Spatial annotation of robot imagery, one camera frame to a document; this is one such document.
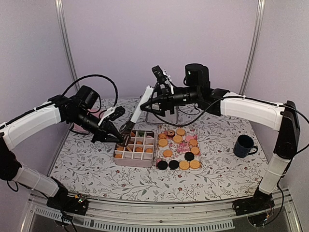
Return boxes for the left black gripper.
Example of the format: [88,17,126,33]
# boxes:
[70,107,125,143]

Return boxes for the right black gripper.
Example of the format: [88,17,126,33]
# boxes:
[139,84,200,117]

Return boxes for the metal serving tongs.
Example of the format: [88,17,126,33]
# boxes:
[120,86,154,147]

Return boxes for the orange swirl biscuit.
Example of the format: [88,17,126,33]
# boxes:
[135,147,143,152]

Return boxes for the pink divided cookie tin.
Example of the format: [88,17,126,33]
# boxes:
[113,130,155,168]

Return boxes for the pink sandwich cookie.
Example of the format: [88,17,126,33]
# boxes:
[186,135,195,142]

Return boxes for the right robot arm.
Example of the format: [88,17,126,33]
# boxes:
[138,63,300,211]

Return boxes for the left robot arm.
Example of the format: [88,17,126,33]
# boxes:
[0,86,125,210]

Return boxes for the silver metal tray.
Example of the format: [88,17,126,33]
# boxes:
[145,107,179,124]

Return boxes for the chocolate sprinkle donut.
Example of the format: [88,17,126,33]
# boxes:
[167,130,175,137]

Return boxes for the pink plate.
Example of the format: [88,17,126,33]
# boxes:
[72,110,106,133]

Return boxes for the floral cookie tray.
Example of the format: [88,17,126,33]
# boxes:
[155,125,202,171]

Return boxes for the black sandwich cookie left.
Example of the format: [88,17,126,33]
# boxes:
[156,160,168,170]

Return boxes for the black sandwich cookie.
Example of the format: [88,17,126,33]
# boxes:
[156,160,168,170]
[169,160,179,170]

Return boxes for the black sandwich cookie right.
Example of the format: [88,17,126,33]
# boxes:
[169,160,179,170]

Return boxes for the yellow round biscuit left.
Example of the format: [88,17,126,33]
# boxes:
[179,160,190,170]

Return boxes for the yellow round biscuit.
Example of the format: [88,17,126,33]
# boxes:
[189,160,201,169]
[179,160,190,170]

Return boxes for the yellow round biscuit right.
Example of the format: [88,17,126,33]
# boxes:
[189,160,201,169]

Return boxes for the dark blue mug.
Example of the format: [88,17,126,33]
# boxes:
[233,134,258,158]

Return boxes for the floral tablecloth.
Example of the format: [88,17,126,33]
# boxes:
[50,114,268,202]

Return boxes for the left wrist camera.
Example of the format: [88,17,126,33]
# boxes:
[98,106,125,126]

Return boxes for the black camera cable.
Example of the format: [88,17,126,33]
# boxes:
[62,74,119,108]

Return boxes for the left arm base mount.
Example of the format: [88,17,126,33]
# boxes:
[46,195,89,216]

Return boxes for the front aluminium rail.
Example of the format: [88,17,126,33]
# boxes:
[21,189,303,232]

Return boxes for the right aluminium frame post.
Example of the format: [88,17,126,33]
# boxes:
[239,0,266,95]

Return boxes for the aluminium frame post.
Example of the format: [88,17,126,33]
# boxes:
[54,0,78,82]
[239,0,266,95]

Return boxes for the left aluminium frame post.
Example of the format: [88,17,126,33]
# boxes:
[54,0,78,82]

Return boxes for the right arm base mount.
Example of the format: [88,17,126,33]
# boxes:
[232,191,275,216]

